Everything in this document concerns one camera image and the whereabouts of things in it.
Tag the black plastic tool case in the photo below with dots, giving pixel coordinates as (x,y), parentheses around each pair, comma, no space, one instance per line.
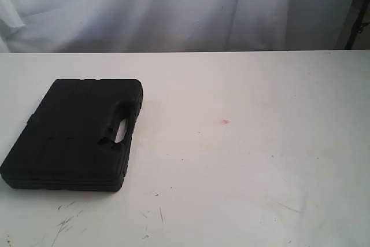
(78,138)

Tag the dark metal stand frame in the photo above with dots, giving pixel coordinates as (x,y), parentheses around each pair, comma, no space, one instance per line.
(359,25)

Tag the white backdrop cloth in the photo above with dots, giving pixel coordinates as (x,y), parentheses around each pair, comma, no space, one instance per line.
(43,26)

